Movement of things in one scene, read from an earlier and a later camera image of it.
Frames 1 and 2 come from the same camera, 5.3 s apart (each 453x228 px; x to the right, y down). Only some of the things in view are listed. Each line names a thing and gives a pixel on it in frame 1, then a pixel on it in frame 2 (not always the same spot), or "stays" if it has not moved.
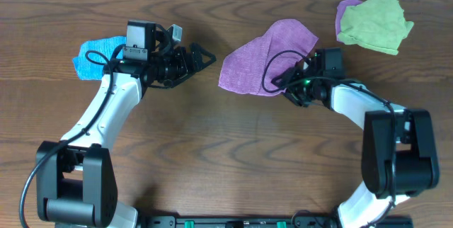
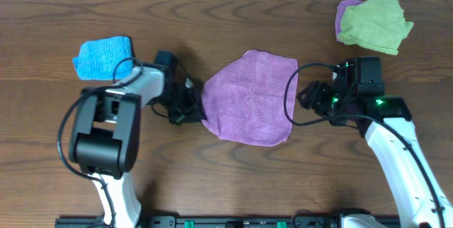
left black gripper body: x=186 y=64 to x=189 y=104
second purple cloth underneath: x=340 y=10 stays
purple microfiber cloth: x=251 y=68 to x=243 y=99
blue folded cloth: x=94 y=54 stays
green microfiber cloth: x=378 y=23 stays
